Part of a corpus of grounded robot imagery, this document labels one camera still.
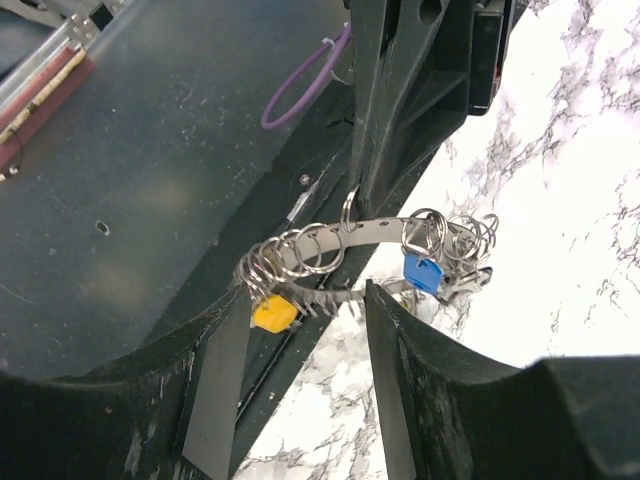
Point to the round metal key ring disc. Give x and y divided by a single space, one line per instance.
360 255

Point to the yellow key tag inner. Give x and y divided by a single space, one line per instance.
274 315

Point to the blue key tag on disc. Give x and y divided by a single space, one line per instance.
422 273

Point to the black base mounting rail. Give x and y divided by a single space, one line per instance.
307 184

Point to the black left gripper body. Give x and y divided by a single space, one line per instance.
493 23

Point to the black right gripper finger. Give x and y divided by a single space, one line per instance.
448 412
423 92
164 411
373 25

